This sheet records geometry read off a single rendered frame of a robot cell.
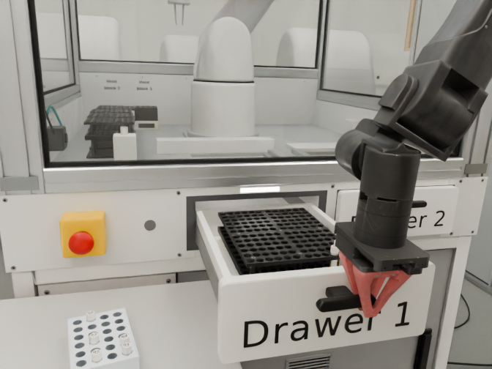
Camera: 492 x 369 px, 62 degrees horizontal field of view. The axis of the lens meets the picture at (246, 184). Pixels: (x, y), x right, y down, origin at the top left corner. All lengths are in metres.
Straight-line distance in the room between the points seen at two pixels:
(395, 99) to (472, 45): 0.09
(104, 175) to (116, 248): 0.14
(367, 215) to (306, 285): 0.12
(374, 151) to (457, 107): 0.09
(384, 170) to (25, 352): 0.56
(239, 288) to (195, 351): 0.19
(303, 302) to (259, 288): 0.06
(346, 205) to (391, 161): 0.45
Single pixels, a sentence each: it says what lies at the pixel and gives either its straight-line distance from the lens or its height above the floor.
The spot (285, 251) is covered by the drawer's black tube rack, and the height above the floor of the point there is 0.90.
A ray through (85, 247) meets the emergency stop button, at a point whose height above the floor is 0.87.
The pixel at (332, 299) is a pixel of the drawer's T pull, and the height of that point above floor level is 0.91.
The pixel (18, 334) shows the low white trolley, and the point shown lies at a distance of 0.76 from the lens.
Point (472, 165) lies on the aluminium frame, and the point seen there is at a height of 0.97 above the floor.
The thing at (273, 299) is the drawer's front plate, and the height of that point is 0.90.
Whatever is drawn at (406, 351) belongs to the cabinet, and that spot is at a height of 0.48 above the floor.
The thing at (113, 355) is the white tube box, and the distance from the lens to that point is 0.62.
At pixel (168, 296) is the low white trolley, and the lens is 0.80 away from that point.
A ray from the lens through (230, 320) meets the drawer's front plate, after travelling 0.52.
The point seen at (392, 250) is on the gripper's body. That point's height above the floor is 0.99.
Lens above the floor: 1.17
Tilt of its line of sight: 16 degrees down
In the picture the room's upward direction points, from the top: 2 degrees clockwise
